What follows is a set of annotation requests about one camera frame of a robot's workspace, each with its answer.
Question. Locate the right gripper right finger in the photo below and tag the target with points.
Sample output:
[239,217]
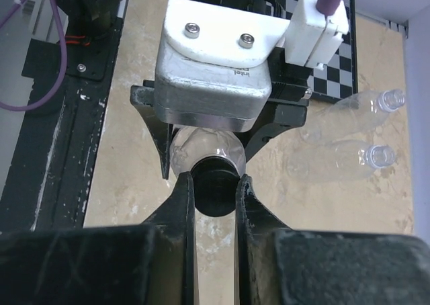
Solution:
[275,264]

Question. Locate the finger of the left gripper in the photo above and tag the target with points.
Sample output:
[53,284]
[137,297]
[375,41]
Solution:
[161,133]

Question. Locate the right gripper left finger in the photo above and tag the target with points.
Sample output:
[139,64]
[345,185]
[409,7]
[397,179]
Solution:
[149,263]

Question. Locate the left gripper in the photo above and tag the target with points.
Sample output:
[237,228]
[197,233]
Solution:
[188,92]

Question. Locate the small clear plastic bottle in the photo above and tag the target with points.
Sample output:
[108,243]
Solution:
[191,145]

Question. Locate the black bottle cap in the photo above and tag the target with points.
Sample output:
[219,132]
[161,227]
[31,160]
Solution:
[215,181]

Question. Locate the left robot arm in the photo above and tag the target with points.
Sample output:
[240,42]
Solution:
[222,86]

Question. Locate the clear bottle back left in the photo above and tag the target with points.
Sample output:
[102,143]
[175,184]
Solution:
[360,112]

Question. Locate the clear bottle back right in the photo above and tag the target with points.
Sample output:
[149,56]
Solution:
[339,161]

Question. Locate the black white checkerboard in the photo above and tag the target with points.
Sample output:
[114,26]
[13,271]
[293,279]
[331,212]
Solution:
[338,79]

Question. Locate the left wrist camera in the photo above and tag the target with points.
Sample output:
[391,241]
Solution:
[233,38]

